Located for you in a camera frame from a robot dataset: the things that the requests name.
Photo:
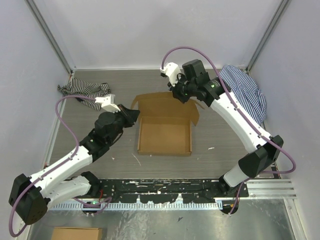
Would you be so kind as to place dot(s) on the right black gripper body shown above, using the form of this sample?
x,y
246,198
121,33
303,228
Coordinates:
x,y
185,90

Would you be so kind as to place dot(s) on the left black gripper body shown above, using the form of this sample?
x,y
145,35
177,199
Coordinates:
x,y
114,136

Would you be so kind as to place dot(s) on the brown cardboard box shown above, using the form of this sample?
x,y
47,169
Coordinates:
x,y
165,124

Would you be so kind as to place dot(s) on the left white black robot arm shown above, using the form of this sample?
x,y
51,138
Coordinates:
x,y
32,196

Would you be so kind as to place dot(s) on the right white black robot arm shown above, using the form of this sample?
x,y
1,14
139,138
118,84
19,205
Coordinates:
x,y
262,148

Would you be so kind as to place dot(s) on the small cardboard box foreground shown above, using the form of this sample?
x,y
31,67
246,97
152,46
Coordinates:
x,y
77,233

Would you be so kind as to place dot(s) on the black white striped cloth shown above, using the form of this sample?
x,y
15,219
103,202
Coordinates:
x,y
77,87

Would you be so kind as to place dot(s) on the blue white striped cloth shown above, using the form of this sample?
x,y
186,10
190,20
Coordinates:
x,y
246,92

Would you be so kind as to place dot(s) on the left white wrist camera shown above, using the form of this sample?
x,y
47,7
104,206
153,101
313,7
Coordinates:
x,y
107,103

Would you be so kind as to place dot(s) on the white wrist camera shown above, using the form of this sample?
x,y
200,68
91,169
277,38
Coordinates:
x,y
107,103
171,70

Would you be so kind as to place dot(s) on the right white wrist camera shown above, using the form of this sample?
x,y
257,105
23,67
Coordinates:
x,y
171,70

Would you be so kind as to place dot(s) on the right aluminium frame post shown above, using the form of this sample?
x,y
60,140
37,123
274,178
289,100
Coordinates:
x,y
280,10

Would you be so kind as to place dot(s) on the aluminium frame post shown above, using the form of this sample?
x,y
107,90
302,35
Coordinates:
x,y
49,35
280,10

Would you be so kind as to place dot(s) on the left aluminium frame post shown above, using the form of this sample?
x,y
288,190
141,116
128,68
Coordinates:
x,y
49,35

